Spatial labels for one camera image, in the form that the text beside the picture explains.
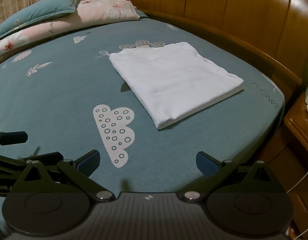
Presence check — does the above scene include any white long-sleeve shirt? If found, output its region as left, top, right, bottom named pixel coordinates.
left=109, top=42, right=244, bottom=129

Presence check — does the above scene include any wooden bedside table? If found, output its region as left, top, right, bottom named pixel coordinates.
left=261, top=93, right=308, bottom=239

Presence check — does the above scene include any teal floral bed sheet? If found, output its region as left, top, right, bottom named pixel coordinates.
left=0, top=18, right=285, bottom=194

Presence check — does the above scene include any teal pillow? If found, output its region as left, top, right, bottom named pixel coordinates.
left=0, top=0, right=78, bottom=39

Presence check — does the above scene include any pink floral folded quilt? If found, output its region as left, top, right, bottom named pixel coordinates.
left=0, top=0, right=140, bottom=63

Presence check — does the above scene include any wooden headboard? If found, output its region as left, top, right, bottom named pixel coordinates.
left=129, top=0, right=308, bottom=99

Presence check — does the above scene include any white charging cable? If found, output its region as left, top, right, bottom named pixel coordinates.
left=286, top=160, right=308, bottom=194

